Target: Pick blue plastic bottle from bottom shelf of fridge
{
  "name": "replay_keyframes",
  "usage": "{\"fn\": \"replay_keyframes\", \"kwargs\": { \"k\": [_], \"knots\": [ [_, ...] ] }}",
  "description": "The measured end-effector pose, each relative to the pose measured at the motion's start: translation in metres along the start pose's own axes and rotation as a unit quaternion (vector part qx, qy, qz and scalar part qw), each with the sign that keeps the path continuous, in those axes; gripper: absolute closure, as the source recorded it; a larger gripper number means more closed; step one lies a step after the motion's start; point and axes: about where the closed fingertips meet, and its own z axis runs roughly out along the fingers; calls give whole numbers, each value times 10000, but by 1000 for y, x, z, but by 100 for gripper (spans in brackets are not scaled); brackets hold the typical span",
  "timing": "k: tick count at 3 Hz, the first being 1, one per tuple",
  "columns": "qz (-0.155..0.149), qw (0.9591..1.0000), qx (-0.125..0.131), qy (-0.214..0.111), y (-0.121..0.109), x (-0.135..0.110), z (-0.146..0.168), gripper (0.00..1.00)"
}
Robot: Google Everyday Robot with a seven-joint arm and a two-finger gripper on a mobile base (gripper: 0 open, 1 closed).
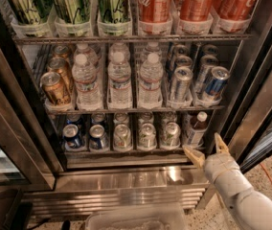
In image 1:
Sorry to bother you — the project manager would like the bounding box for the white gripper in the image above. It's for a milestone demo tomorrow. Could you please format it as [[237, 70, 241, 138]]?
[[183, 133, 243, 193]]

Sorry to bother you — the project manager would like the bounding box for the brown bottle with blue label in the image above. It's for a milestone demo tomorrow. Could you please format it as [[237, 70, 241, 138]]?
[[186, 111, 208, 147]]

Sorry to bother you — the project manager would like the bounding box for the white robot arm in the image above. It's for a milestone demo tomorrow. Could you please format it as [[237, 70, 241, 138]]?
[[183, 133, 272, 230]]

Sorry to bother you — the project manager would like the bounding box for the fridge door right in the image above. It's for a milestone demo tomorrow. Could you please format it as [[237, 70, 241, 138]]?
[[228, 41, 272, 174]]

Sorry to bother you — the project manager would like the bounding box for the water bottle front right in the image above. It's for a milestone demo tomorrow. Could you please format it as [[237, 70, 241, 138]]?
[[138, 53, 164, 109]]

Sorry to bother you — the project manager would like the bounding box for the water bottle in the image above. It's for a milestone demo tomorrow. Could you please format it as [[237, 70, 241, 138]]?
[[107, 52, 132, 109], [138, 53, 164, 109], [72, 54, 102, 111]]

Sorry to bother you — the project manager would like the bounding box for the water bottle front middle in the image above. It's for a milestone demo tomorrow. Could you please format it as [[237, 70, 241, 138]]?
[[107, 52, 132, 109]]

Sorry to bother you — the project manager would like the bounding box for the water bottle front left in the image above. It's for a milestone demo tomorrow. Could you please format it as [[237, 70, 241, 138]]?
[[72, 54, 102, 111]]

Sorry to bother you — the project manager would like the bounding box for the steel fridge base grille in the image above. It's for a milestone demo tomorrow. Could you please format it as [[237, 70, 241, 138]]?
[[24, 167, 210, 219]]

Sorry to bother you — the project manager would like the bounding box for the silver can bottom right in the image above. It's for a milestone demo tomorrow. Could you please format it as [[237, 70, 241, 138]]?
[[160, 122, 181, 150]]

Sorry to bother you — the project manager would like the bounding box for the silver can bottom middle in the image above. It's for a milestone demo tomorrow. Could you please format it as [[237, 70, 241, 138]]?
[[138, 123, 157, 151]]

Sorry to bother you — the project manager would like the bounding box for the silver blue can front right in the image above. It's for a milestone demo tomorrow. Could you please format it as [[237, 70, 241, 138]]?
[[201, 66, 230, 101]]

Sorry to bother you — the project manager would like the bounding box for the silver blue can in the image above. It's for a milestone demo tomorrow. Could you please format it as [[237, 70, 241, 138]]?
[[201, 66, 230, 101], [170, 66, 193, 103]]

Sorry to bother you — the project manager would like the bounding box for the clear plastic bin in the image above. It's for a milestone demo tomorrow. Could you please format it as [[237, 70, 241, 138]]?
[[85, 203, 189, 230]]

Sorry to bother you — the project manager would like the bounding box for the silver blue can front left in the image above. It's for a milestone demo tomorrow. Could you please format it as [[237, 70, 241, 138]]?
[[170, 66, 193, 103]]

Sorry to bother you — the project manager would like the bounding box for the silver can bottom left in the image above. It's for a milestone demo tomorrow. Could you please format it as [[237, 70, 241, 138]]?
[[113, 124, 132, 152]]

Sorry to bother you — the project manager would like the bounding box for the blue pepsi can right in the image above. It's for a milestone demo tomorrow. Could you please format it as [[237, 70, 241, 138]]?
[[89, 125, 109, 151]]

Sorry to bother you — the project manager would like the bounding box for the blue pepsi can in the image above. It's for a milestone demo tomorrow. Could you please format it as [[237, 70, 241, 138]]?
[[89, 125, 109, 151], [62, 124, 83, 149]]

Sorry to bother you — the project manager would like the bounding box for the blue pepsi can left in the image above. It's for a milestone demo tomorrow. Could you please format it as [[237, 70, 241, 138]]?
[[62, 124, 83, 149]]

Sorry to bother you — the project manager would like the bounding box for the red cola can middle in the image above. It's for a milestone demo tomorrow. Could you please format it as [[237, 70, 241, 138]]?
[[180, 0, 213, 22]]

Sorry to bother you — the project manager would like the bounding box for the red cola can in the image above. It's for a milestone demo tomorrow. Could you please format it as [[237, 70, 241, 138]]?
[[218, 0, 256, 21], [138, 0, 171, 23], [180, 0, 213, 22]]

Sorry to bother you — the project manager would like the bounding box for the red cola can right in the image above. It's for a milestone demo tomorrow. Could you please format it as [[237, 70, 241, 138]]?
[[218, 0, 256, 21]]

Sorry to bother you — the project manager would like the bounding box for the red cola can left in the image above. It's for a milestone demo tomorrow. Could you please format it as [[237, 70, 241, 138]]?
[[138, 0, 171, 23]]

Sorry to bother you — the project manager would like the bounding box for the gold can front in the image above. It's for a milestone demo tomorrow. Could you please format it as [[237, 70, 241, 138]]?
[[40, 71, 71, 105]]

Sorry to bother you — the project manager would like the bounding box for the gold can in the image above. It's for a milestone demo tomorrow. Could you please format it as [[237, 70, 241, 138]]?
[[47, 57, 73, 92], [52, 44, 72, 61], [40, 71, 71, 105]]

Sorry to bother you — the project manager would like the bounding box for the gold can middle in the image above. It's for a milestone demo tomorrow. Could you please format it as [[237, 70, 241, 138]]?
[[47, 57, 73, 92]]

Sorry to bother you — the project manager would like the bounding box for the gold can back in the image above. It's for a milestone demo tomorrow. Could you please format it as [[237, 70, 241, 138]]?
[[52, 44, 72, 61]]

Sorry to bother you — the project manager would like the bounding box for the green can top right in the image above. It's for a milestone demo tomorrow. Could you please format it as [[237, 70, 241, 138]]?
[[99, 0, 129, 24]]

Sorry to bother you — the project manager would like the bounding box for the green can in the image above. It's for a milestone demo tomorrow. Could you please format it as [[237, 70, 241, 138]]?
[[8, 0, 53, 25], [53, 0, 90, 25], [99, 0, 129, 24]]

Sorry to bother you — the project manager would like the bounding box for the green can top middle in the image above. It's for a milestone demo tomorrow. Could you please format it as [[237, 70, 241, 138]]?
[[53, 0, 90, 25]]

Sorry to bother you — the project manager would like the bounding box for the green can top left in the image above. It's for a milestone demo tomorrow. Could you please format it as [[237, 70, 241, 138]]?
[[8, 0, 53, 25]]

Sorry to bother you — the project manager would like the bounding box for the middle wire shelf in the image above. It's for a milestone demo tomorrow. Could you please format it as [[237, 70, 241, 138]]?
[[46, 105, 225, 115]]

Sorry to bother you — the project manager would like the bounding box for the wire shelf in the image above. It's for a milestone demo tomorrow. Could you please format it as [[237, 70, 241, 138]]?
[[13, 34, 255, 45], [46, 105, 225, 115]]

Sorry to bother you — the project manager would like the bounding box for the top wire shelf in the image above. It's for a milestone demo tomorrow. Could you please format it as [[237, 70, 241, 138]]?
[[13, 34, 255, 45]]

